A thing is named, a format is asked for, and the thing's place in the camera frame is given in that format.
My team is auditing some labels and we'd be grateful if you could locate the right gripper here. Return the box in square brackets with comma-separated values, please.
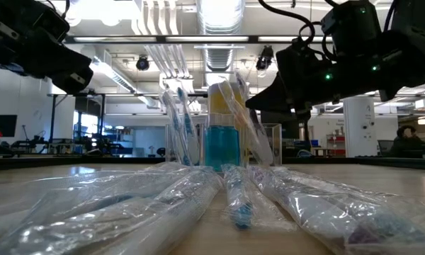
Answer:
[245, 36, 341, 124]

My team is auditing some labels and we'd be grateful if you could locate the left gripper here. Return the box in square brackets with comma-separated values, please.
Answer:
[0, 29, 94, 95]

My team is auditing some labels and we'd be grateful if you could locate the blue mouthwash bottle white cap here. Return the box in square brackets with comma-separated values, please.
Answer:
[204, 113, 241, 171]

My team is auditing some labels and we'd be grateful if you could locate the clear acrylic organizer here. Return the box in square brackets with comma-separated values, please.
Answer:
[164, 121, 283, 168]

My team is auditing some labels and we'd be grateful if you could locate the yellow white wipes canister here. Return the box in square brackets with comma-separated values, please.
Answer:
[207, 81, 251, 167]

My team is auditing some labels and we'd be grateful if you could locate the dark flat screen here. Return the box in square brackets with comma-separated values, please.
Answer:
[0, 114, 18, 137]

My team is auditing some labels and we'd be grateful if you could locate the red storage shelf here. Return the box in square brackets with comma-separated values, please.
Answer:
[326, 133, 346, 157]

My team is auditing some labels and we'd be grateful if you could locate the white round pillar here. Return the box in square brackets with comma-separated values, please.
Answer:
[343, 96, 375, 159]

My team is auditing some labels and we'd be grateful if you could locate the overhead light bar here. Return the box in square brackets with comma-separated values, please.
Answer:
[65, 34, 336, 45]

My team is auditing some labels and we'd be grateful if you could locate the person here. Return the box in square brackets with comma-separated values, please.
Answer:
[390, 124, 425, 159]

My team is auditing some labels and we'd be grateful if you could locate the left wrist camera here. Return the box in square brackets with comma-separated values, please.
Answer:
[0, 0, 71, 45]

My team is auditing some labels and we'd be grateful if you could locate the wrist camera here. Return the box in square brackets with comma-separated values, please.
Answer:
[320, 0, 383, 54]
[0, 0, 71, 45]

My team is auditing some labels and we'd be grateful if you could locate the black tall workstation frame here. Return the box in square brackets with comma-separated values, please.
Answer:
[47, 92, 209, 157]

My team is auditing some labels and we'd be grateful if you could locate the white ceiling air duct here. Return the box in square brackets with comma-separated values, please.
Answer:
[91, 52, 162, 109]

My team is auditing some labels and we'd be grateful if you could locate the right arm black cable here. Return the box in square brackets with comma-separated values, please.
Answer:
[257, 0, 336, 47]

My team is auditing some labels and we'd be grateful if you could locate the silver ventilation duct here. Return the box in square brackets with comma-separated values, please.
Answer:
[197, 0, 246, 74]

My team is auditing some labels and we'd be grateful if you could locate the black aluminium table frame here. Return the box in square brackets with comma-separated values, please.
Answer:
[0, 154, 425, 171]

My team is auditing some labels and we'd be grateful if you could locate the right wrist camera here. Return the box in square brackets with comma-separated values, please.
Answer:
[320, 0, 383, 54]

